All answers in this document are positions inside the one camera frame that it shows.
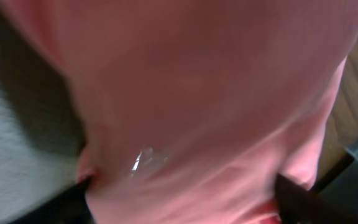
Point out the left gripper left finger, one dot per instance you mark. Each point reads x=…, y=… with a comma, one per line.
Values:
x=68, y=207

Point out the salmon pink garment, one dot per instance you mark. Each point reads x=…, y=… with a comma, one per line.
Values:
x=192, y=107

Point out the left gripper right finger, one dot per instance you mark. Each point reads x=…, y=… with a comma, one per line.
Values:
x=297, y=204

